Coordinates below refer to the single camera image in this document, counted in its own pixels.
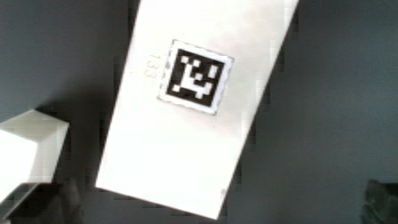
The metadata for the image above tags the white U-shaped fence frame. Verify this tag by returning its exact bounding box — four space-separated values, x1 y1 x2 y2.
0 110 69 202

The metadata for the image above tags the white cabinet top block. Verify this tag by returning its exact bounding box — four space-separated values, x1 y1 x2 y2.
95 0 298 218

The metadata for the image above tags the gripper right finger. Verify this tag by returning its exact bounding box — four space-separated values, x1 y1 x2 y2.
360 180 398 224

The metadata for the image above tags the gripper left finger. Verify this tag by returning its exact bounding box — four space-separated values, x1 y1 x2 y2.
0 183 44 220

